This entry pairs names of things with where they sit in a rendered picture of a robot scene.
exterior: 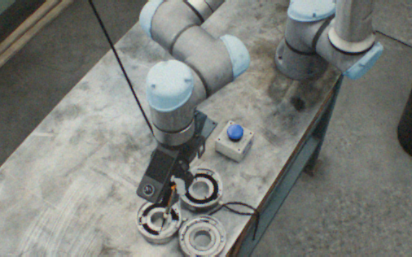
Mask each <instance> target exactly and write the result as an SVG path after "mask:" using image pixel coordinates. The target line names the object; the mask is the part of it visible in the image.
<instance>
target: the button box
mask: <svg viewBox="0 0 412 257"><path fill-rule="evenodd" d="M232 124H236V123H234V122H232V121H230V122H229V123H228V125H227V126H226V127H225V128H224V129H223V131H222V132H221V133H220V134H219V135H218V137H217V138H216V140H215V150H216V151H218V152H220V153H222V154H223V155H225V156H227V157H229V158H231V159H233V160H234V161H235V162H237V163H239V162H240V161H241V160H242V158H243V157H244V156H245V154H246V153H247V151H248V150H249V148H250V147H251V145H252V143H253V141H254V135H255V133H254V132H252V131H250V130H248V129H246V128H244V127H242V126H241V127H242V128H243V136H242V137H240V138H237V139H234V138H232V137H230V136H229V135H228V133H227V129H228V128H229V127H230V126H231V125H232Z"/></svg>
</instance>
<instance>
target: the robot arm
mask: <svg viewBox="0 0 412 257"><path fill-rule="evenodd" d="M225 1H226V0H150V2H149V3H148V4H147V5H146V6H145V7H144V8H143V9H142V12H141V14H140V19H139V20H140V24H141V27H142V30H144V31H145V32H146V33H147V35H148V36H149V37H150V38H151V39H152V40H153V41H155V42H157V43H158V44H159V45H160V46H161V47H162V48H163V49H164V50H166V51H167V52H168V53H169V54H170V55H172V56H173V57H174V59H175V60H169V61H165V62H162V61H161V62H159V63H157V64H156V65H154V66H153V67H152V68H151V69H150V70H149V73H148V75H147V87H146V98H147V102H148V105H149V110H150V115H151V123H152V129H153V133H154V135H155V139H156V141H157V147H156V148H155V149H154V150H153V151H152V152H151V155H150V157H151V158H150V161H149V163H148V165H147V168H146V171H145V173H144V175H143V177H142V180H141V182H140V184H139V185H138V188H137V189H136V194H137V196H139V197H140V198H143V199H145V200H146V201H148V202H149V203H159V202H160V201H161V199H162V198H163V196H164V192H165V191H166V189H167V188H168V186H169V184H170V183H172V182H171V177H172V176H174V178H173V180H174V182H175V183H176V185H177V186H176V190H177V191H176V193H177V194H184V193H185V192H186V191H187V190H188V189H189V188H190V187H191V185H192V184H193V182H194V179H195V174H196V173H197V170H198V167H197V166H194V167H193V168H192V169H191V167H190V164H191V163H192V162H193V160H194V159H195V157H196V156H197V153H198V155H199V158H200V157H201V156H202V154H203V153H204V152H205V136H203V135H201V134H199V133H198V116H197V115H196V114H194V108H195V107H197V106H198V105H199V104H200V103H202V101H204V100H206V99H208V98H210V97H211V96H213V95H214V94H215V93H216V92H218V91H219V90H221V89H223V88H224V87H226V86H227V85H228V84H229V83H232V82H233V81H234V80H235V79H236V78H237V77H238V76H241V75H242V74H244V73H245V72H246V71H247V70H248V69H249V67H250V57H249V53H248V49H247V48H246V46H245V45H244V44H243V42H242V41H241V40H240V39H238V38H237V37H235V36H231V35H225V36H224V37H219V38H218V39H216V38H215V37H213V36H211V35H210V34H209V33H208V32H207V31H205V30H204V29H203V28H202V27H200V25H201V24H202V23H204V22H205V21H206V20H207V19H208V18H209V17H210V16H211V15H212V14H213V13H214V12H215V11H217V10H218V9H219V8H220V6H221V5H222V3H223V2H225ZM374 7H375V0H336V4H335V0H291V3H290V6H289V8H288V10H287V27H286V32H285V36H284V38H283V39H282V40H281V43H280V44H279V46H278V47H277V50H276V53H275V62H276V65H277V67H278V69H279V70H280V71H281V72H282V73H283V74H284V75H286V76H288V77H290V78H291V79H293V80H296V81H312V80H315V79H317V78H319V77H320V76H322V75H323V74H324V73H325V71H326V69H327V65H328V63H330V64H332V65H333V66H334V67H335V68H337V69H338V70H339V71H341V72H342V74H343V75H345V76H346V77H348V78H349V79H351V80H353V81H355V80H357V79H359V78H360V77H361V76H363V75H365V74H366V72H368V71H369V70H370V69H371V66H373V65H374V64H375V63H376V60H377V59H378V58H379V57H380V56H381V53H382V52H383V49H384V47H383V46H382V45H381V44H380V42H379V41H376V40H375V39H376V36H375V27H374V25H373V24H372V22H371V21H372V18H373V14H374ZM199 137H200V140H199V143H197V141H196V140H195V139H196V138H198V139H199ZM202 144H203V149H202V150H201V151H200V152H199V148H200V147H201V146H202Z"/></svg>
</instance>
